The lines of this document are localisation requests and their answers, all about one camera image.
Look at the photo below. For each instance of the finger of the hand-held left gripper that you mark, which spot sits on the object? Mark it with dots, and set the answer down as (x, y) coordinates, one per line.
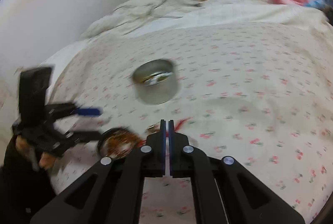
(83, 135)
(88, 111)

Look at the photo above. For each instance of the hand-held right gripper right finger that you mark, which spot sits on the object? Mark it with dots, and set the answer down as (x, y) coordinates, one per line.
(171, 140)

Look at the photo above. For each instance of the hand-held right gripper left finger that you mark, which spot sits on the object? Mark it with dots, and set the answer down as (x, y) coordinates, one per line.
(163, 140)

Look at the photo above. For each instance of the small gold jewelry piece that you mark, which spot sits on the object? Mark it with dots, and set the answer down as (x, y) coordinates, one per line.
(152, 130)

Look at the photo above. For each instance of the round metal tin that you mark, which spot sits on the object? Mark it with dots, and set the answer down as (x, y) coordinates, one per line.
(158, 92)

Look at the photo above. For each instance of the person's left forearm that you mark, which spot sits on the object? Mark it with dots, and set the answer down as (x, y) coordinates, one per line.
(15, 187)

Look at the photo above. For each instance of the person's left hand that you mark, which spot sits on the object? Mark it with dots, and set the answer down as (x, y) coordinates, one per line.
(46, 160)

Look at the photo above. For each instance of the silver bangle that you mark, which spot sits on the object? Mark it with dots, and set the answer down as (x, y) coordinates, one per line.
(156, 78)

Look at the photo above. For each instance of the white striped quilt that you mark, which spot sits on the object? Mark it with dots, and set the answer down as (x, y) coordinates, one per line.
(182, 10)

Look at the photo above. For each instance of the teal cloth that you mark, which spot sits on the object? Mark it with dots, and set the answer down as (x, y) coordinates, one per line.
(313, 2)

